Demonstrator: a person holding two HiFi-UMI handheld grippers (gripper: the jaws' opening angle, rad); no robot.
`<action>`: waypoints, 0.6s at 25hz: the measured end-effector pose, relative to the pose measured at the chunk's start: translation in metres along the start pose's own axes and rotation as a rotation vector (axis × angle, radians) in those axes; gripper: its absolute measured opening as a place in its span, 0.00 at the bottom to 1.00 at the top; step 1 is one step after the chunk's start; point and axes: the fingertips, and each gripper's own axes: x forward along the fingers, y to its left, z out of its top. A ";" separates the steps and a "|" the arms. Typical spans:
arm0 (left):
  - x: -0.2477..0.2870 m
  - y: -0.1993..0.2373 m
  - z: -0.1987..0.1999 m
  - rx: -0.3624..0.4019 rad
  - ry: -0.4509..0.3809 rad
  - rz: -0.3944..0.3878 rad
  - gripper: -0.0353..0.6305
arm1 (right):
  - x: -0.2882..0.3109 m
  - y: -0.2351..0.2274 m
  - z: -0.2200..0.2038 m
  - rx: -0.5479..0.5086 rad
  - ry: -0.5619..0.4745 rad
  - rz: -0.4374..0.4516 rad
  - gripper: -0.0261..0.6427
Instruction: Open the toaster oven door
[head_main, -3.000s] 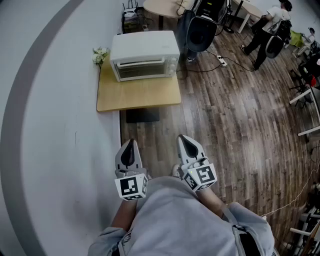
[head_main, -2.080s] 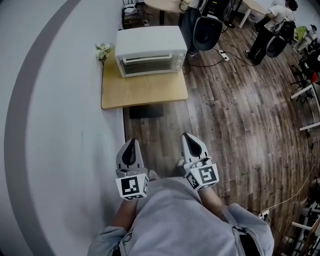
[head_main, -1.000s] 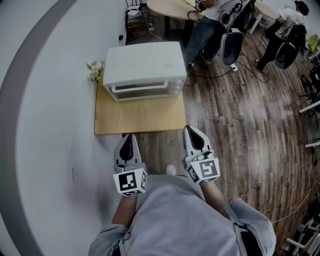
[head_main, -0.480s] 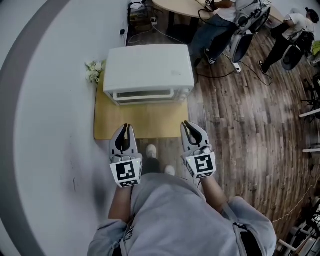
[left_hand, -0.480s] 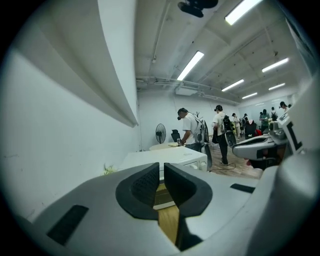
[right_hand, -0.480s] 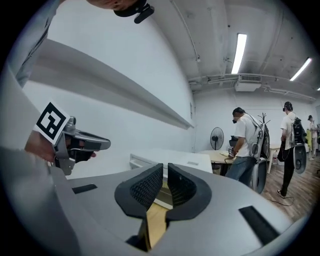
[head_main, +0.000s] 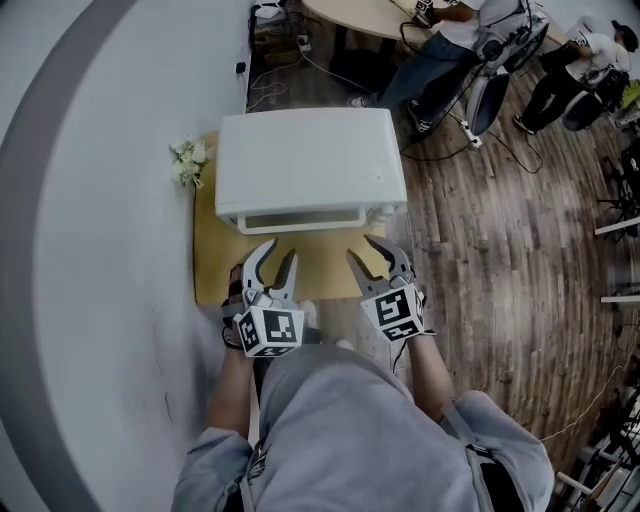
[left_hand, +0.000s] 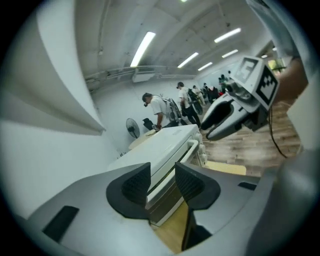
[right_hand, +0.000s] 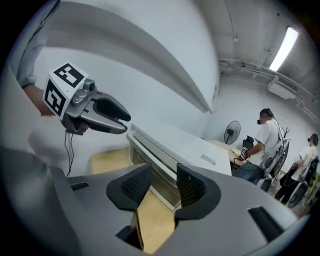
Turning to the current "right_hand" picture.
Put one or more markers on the white ceiling pipes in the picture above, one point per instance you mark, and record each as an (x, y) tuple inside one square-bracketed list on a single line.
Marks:
[(246, 65)]

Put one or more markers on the light blue shirt sleeve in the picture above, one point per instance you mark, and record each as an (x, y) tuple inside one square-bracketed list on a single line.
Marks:
[(32, 50)]

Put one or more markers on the black standing fan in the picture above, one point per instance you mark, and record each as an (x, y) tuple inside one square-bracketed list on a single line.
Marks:
[(232, 132)]

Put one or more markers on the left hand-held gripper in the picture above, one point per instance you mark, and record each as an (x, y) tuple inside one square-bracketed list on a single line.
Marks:
[(63, 96)]

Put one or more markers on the light wooden desk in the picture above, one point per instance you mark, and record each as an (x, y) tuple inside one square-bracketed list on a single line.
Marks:
[(233, 152)]

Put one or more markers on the grey floor fan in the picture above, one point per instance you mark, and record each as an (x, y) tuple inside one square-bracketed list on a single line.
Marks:
[(273, 157)]

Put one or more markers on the glass toaster oven door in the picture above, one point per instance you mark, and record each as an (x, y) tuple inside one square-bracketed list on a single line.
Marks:
[(147, 157)]

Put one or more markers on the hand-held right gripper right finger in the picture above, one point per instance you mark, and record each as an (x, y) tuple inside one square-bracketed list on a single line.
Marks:
[(193, 190)]

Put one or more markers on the white air conditioner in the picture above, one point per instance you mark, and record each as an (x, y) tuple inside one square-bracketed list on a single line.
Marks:
[(283, 87)]

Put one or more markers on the long ceiling light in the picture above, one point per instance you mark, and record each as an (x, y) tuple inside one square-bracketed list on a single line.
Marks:
[(283, 48)]

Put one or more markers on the person's left forearm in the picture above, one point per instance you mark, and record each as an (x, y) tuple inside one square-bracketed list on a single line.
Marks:
[(37, 100)]

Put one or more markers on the white toaster oven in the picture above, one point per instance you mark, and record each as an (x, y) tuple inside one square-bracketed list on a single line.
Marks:
[(180, 150)]

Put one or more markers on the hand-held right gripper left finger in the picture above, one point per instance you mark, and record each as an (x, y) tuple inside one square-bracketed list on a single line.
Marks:
[(130, 188)]

